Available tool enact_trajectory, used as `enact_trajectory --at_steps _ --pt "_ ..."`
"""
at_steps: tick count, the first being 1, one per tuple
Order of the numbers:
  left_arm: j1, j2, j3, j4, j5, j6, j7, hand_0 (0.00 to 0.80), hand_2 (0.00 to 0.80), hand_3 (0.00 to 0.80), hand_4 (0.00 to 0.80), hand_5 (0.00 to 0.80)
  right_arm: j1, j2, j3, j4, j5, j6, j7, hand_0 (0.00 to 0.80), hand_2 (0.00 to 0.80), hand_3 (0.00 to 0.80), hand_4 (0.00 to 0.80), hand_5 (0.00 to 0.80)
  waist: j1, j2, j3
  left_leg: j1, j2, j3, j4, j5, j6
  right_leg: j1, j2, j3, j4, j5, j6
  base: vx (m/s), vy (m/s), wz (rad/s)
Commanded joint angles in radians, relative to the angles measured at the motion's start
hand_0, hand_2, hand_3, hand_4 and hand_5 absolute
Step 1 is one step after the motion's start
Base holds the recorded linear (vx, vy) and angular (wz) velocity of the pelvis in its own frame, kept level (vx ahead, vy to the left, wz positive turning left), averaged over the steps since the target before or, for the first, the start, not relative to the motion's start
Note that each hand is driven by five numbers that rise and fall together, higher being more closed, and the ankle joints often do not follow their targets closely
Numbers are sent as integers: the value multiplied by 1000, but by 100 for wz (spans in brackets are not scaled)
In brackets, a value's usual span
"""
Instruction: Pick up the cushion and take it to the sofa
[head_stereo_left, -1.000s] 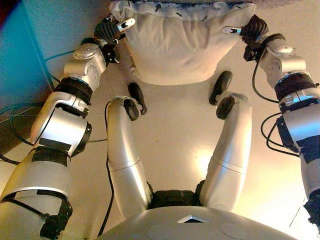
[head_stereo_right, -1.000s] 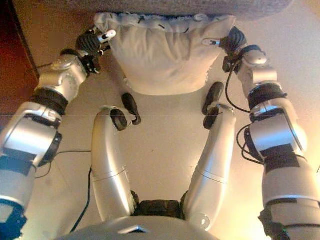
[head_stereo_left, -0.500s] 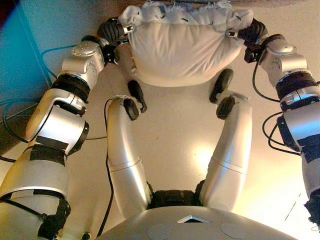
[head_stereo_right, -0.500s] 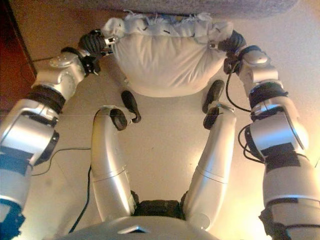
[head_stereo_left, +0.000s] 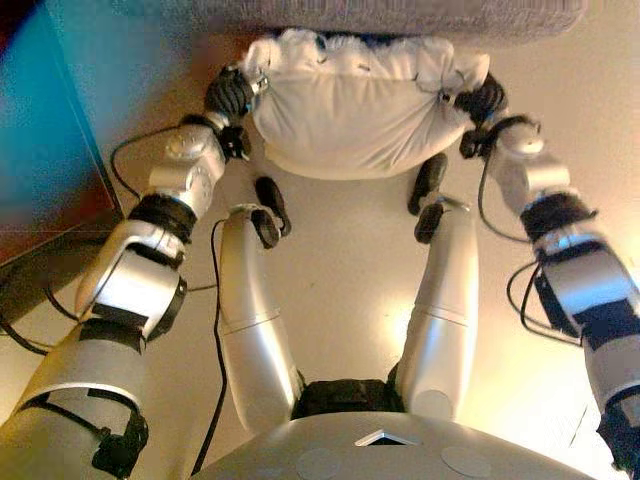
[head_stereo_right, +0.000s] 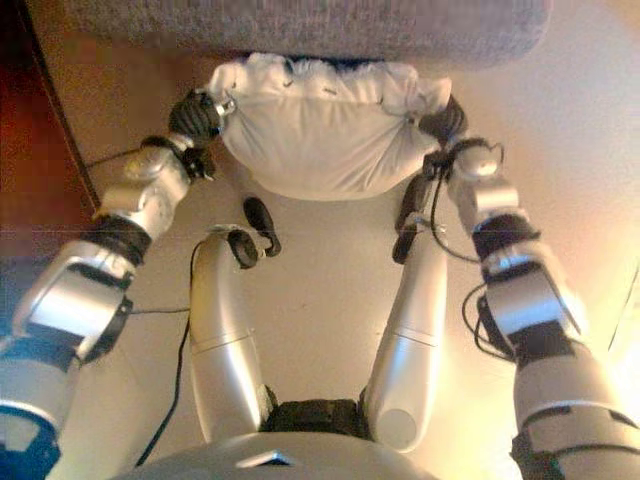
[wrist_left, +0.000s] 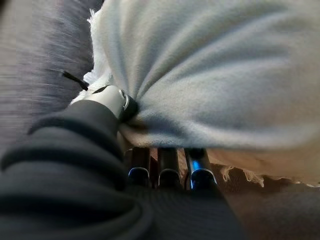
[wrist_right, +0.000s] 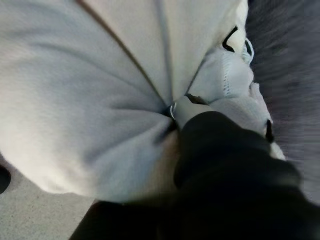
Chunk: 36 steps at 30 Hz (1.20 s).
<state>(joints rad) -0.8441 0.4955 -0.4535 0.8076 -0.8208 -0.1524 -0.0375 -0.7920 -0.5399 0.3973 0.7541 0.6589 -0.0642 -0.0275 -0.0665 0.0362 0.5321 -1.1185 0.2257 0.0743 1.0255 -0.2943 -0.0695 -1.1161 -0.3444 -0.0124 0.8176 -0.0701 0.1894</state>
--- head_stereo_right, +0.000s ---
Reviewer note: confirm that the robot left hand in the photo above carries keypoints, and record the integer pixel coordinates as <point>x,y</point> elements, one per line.
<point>192,120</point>

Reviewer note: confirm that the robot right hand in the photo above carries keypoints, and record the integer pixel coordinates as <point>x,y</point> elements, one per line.
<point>447,125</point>

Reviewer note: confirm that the white fringed cushion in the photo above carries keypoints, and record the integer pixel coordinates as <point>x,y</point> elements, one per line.
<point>330,135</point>

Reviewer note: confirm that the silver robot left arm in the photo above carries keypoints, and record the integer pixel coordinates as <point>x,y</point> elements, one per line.
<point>75,300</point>

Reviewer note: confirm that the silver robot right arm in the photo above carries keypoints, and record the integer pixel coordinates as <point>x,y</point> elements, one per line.
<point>535,290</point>

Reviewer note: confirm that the grey fabric armchair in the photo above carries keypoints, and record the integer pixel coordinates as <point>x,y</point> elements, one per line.
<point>310,25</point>

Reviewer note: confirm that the brown wooden cabinet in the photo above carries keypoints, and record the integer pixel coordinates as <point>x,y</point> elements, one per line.
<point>30,100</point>

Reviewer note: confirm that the grey robot torso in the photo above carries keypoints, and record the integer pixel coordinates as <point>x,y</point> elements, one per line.
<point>280,460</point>

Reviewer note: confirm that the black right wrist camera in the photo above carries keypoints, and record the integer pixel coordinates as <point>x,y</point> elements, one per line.
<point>434,165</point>

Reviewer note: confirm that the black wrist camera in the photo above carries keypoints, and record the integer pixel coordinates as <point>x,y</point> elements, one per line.
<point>434,165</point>
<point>200,165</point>

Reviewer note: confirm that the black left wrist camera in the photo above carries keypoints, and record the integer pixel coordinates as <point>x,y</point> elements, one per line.
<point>200,165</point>

